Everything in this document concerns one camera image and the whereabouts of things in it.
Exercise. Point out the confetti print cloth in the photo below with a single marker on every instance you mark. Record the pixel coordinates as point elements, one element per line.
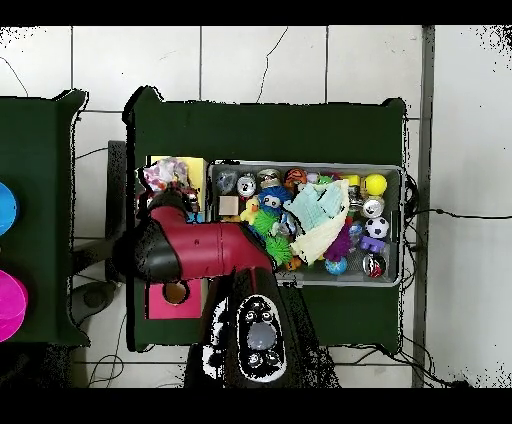
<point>164,174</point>

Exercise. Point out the light blue muslin cloth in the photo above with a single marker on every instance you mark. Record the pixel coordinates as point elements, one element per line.
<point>312,206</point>

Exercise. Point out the cream muslin cloth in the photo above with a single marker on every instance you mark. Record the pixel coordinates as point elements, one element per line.
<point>316,240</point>

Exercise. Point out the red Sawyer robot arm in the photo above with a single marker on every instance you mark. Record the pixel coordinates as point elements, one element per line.
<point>208,248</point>

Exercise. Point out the wooden box with three holes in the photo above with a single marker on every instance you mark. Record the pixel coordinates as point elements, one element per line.
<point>196,168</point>

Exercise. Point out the plain wooden cube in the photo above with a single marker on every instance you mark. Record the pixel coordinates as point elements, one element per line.
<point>228,204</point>

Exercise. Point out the yellow plush duck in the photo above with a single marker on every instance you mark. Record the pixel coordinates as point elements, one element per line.
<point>250,212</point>

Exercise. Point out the blue furry monster toy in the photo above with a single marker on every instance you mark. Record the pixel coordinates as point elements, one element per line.
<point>274,198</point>

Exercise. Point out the dark green table cloth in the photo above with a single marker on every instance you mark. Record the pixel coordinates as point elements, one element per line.
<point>260,132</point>
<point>36,140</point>

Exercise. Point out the green spiky ball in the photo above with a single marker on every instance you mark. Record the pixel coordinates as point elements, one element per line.
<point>280,250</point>

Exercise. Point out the orange tiger striped toy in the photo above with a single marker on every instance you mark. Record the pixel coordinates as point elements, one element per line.
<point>296,176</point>

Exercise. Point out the yellow tennis ball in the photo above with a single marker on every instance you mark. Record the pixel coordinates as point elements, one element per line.
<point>375,184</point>

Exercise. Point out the blue round disc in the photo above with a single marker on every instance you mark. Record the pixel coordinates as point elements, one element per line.
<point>8,208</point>

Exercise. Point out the black and white soccer ball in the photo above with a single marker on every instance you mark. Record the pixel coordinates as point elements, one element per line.
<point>376,227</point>

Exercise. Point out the magenta round disc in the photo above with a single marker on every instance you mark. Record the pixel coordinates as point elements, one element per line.
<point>12,304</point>

